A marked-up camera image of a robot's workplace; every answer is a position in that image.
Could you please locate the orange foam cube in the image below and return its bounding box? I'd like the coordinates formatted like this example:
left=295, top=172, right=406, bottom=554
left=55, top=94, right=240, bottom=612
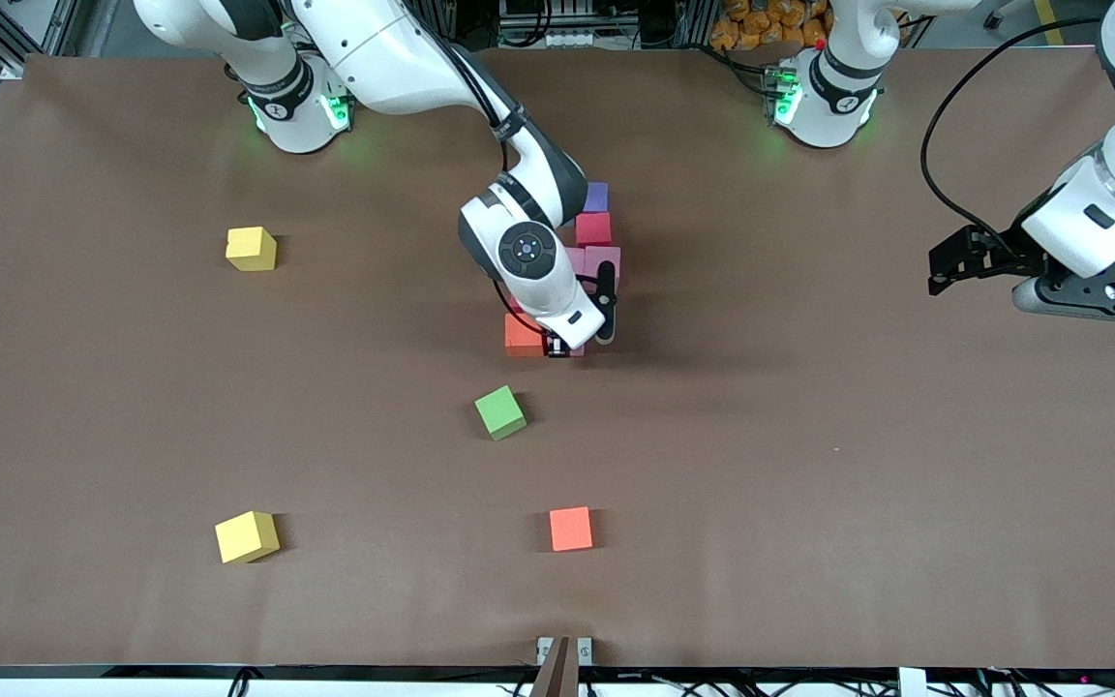
left=504, top=312, right=547, bottom=358
left=549, top=506, right=594, bottom=554

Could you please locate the green foam cube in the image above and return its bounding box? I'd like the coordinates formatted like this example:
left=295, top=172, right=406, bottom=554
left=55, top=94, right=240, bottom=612
left=474, top=384, right=528, bottom=442

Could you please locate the white power strip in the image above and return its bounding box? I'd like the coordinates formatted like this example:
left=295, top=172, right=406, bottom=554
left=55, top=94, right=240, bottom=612
left=330, top=0, right=394, bottom=35
left=497, top=27, right=618, bottom=49

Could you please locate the brown table cover sheet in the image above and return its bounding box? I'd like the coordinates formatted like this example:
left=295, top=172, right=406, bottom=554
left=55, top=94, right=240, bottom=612
left=0, top=48, right=1115, bottom=671

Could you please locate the orange plastic bag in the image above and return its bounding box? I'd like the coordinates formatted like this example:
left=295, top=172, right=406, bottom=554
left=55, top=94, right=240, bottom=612
left=709, top=0, right=834, bottom=49

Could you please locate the yellow foam cube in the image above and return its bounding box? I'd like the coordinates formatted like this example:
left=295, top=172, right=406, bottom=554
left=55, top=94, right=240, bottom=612
left=215, top=511, right=281, bottom=565
left=226, top=227, right=279, bottom=273

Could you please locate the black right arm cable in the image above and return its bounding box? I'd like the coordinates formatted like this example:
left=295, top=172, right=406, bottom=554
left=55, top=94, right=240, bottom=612
left=403, top=0, right=558, bottom=335

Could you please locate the metal mount bracket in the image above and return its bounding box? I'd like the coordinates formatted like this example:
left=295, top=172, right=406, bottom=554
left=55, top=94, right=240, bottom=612
left=536, top=636, right=594, bottom=667

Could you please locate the brown mount strut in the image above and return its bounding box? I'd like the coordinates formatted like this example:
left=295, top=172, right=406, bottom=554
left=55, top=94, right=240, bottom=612
left=528, top=636, right=581, bottom=697

